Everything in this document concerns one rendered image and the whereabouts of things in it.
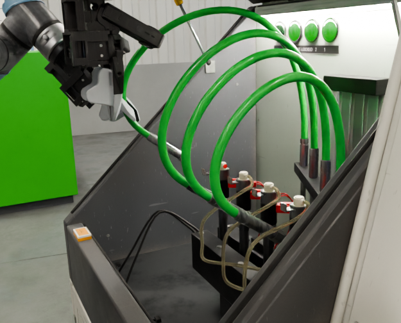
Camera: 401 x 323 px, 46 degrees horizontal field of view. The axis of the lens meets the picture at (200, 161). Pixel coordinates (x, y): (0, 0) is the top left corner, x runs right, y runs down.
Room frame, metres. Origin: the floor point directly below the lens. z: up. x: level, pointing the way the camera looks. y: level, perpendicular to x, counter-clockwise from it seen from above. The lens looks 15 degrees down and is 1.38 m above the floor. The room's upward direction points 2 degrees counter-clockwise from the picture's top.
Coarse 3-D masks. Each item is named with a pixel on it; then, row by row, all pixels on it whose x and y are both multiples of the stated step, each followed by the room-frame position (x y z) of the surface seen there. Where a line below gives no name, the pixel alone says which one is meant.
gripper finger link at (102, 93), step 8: (104, 72) 0.79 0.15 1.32; (104, 80) 0.79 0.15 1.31; (112, 80) 0.79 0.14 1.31; (96, 88) 0.78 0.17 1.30; (104, 88) 0.79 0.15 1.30; (112, 88) 0.79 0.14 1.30; (88, 96) 0.78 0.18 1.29; (96, 96) 0.78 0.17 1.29; (104, 96) 0.79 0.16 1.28; (112, 96) 0.79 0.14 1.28; (120, 96) 0.79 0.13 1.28; (104, 104) 0.79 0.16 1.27; (112, 104) 0.79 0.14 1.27; (120, 104) 0.80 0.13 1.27; (112, 112) 0.80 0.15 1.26; (112, 120) 0.81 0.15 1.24
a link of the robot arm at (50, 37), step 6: (54, 24) 1.00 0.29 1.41; (60, 24) 1.01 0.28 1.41; (48, 30) 0.98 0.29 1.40; (54, 30) 0.99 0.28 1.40; (60, 30) 0.99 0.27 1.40; (42, 36) 0.98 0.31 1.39; (48, 36) 0.98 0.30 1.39; (54, 36) 0.98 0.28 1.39; (60, 36) 0.98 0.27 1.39; (36, 42) 0.99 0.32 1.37; (42, 42) 0.98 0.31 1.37; (48, 42) 0.98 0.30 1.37; (54, 42) 0.98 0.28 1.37; (60, 42) 0.98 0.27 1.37; (36, 48) 1.01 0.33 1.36; (42, 48) 0.98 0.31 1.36; (48, 48) 0.98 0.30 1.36; (54, 48) 0.98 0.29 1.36; (42, 54) 1.00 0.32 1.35; (48, 54) 0.98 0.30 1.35; (48, 60) 1.00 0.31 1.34
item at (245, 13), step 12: (192, 12) 0.96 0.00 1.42; (204, 12) 0.96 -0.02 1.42; (216, 12) 0.96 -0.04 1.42; (228, 12) 0.97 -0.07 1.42; (240, 12) 0.97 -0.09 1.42; (252, 12) 0.97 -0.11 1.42; (168, 24) 0.96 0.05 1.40; (264, 24) 0.97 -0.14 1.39; (144, 48) 0.95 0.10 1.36; (132, 60) 0.95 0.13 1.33; (300, 84) 0.97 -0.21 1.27; (300, 96) 0.97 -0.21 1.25; (300, 108) 0.98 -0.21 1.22; (132, 120) 0.95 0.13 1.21; (144, 132) 0.95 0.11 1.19
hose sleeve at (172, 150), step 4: (148, 136) 0.95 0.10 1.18; (152, 136) 0.95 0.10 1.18; (156, 136) 0.96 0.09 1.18; (148, 140) 0.96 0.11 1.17; (152, 140) 0.95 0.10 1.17; (156, 140) 0.95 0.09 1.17; (156, 144) 0.96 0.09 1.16; (168, 144) 0.96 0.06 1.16; (168, 148) 0.95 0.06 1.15; (172, 148) 0.96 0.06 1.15; (176, 148) 0.96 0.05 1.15; (168, 152) 0.96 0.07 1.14; (172, 152) 0.95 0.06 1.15; (176, 152) 0.96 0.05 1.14; (180, 152) 0.96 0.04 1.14; (176, 156) 0.96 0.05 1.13; (180, 156) 0.96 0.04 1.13
